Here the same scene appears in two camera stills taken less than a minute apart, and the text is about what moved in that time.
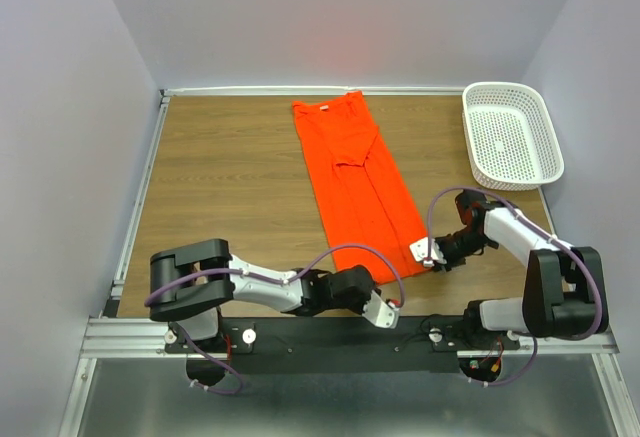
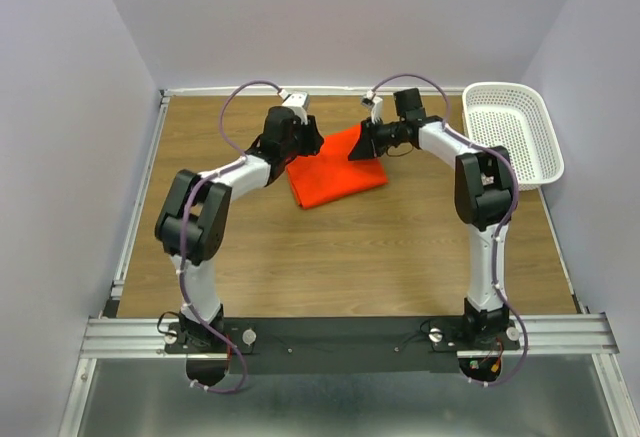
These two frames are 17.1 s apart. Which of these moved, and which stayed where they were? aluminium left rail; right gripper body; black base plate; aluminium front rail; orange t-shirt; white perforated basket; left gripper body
Moved: right gripper body; left gripper body; orange t-shirt
Stayed: aluminium left rail; black base plate; aluminium front rail; white perforated basket
